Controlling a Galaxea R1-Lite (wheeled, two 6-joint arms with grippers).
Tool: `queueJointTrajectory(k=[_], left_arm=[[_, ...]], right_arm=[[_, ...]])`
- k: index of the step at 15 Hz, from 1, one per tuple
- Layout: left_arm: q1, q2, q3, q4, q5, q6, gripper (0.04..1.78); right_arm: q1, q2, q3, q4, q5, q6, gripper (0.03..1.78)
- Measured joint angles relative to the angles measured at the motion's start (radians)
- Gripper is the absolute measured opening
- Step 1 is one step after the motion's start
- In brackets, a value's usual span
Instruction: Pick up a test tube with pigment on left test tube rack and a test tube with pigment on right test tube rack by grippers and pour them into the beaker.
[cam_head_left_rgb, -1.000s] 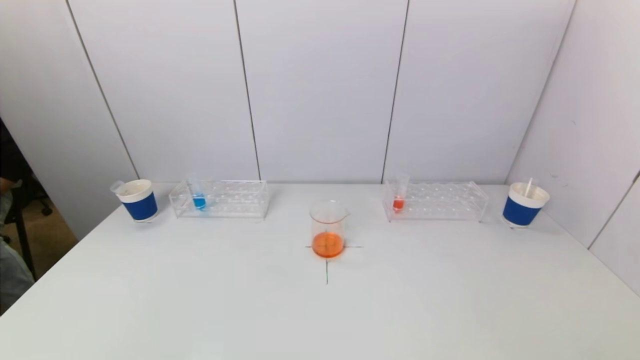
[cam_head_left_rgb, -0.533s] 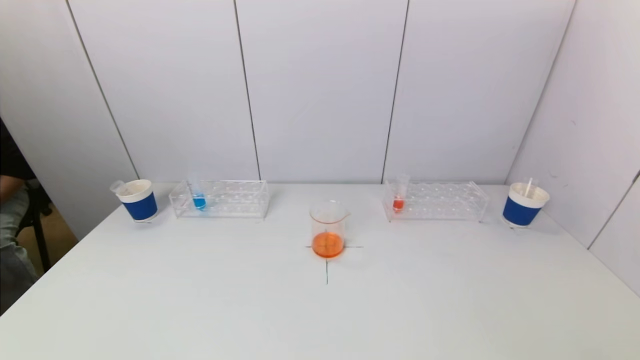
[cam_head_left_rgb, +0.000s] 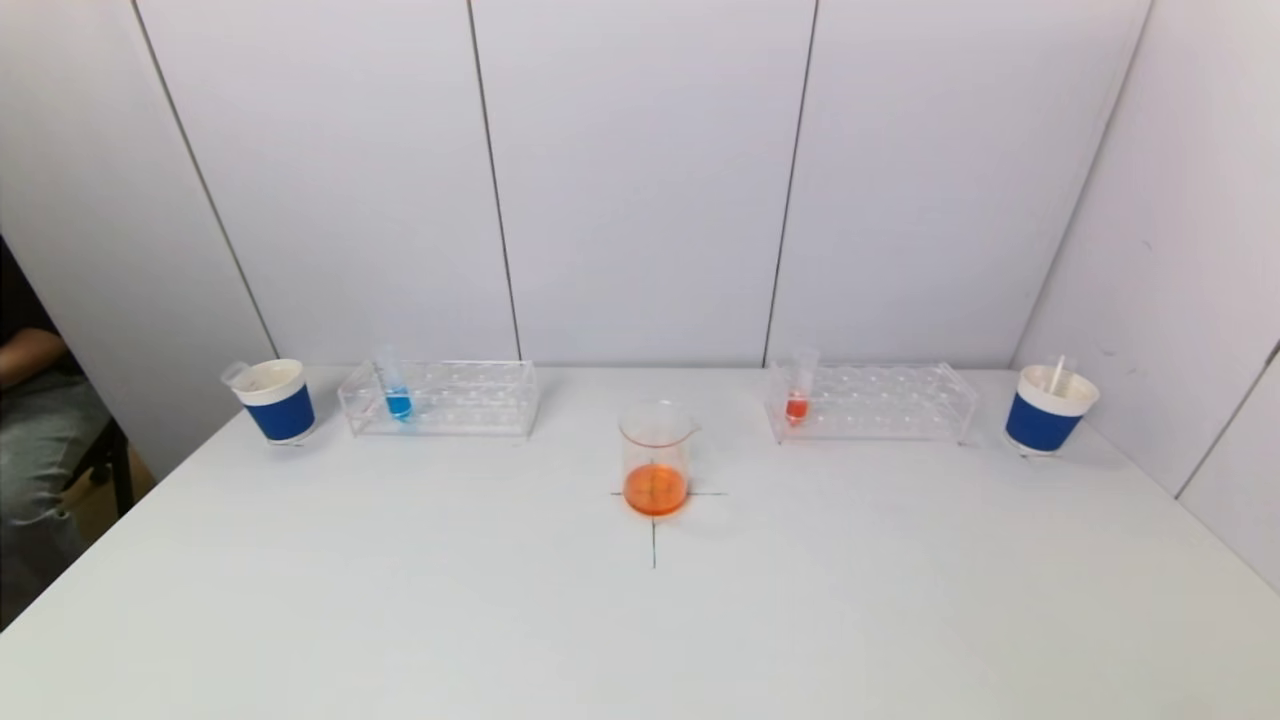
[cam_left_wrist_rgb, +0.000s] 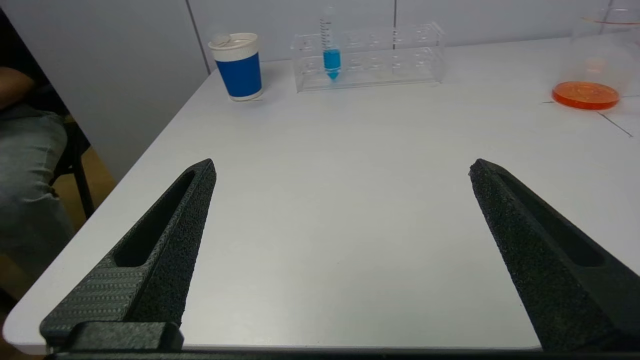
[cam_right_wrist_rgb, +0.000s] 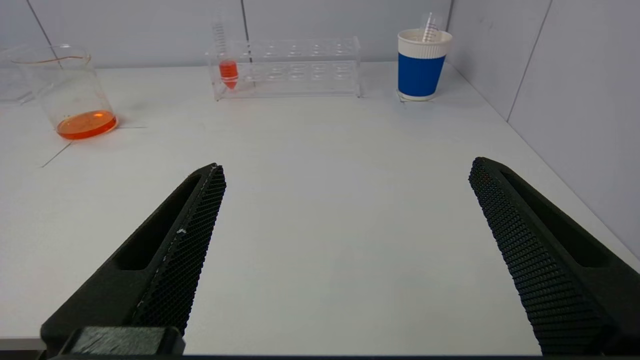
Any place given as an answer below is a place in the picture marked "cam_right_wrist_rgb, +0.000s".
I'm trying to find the test tube with red pigment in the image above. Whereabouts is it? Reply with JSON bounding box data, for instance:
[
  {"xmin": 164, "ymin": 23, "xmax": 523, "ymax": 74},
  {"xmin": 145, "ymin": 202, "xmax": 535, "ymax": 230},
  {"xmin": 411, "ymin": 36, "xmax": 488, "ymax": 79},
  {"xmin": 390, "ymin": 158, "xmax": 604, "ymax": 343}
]
[{"xmin": 211, "ymin": 12, "xmax": 240, "ymax": 91}]

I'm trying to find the clear glass beaker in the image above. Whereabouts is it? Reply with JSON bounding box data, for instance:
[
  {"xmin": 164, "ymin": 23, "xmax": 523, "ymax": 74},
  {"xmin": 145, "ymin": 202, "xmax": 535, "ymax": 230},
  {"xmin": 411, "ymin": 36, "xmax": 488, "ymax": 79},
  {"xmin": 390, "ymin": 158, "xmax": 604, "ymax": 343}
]
[{"xmin": 10, "ymin": 44, "xmax": 119, "ymax": 141}]

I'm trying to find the blue white paper cup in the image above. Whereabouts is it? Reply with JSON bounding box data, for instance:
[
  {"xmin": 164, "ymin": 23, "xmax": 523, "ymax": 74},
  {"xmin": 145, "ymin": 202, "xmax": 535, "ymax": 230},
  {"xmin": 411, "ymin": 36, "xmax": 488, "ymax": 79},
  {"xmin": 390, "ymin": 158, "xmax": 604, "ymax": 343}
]
[{"xmin": 397, "ymin": 28, "xmax": 453, "ymax": 102}]

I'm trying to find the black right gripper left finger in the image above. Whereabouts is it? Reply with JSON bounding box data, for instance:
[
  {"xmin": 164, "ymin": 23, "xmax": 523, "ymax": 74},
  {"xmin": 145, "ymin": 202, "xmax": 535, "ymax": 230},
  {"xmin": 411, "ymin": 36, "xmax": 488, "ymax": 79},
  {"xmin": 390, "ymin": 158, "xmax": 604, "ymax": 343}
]
[{"xmin": 41, "ymin": 163, "xmax": 227, "ymax": 356}]

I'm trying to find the test tube with yellow pigment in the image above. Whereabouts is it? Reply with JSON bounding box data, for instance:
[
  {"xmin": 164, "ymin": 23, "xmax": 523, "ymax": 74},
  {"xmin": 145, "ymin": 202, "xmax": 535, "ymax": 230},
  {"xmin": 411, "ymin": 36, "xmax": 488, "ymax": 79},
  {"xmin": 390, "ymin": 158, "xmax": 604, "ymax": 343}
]
[{"xmin": 420, "ymin": 12, "xmax": 443, "ymax": 43}]

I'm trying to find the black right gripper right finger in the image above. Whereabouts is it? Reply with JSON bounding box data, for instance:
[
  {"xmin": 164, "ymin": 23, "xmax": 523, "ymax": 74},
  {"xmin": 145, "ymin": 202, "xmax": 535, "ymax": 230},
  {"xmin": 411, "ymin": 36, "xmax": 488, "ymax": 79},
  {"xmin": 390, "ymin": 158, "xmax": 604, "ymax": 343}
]
[{"xmin": 468, "ymin": 157, "xmax": 640, "ymax": 356}]

